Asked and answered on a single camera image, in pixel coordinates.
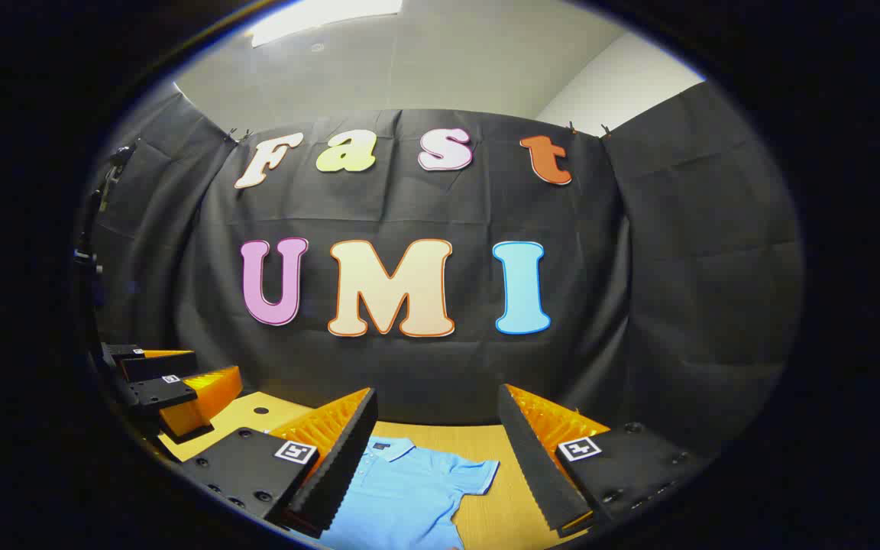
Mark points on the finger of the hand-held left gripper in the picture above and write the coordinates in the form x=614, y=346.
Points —
x=157, y=366
x=161, y=393

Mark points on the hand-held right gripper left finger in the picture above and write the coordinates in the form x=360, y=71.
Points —
x=341, y=466

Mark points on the light blue polo T-shirt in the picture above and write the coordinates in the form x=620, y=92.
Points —
x=409, y=496

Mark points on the black backdrop cloth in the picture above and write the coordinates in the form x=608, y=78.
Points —
x=409, y=374

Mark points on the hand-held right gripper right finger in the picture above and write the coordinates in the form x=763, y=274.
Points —
x=535, y=466

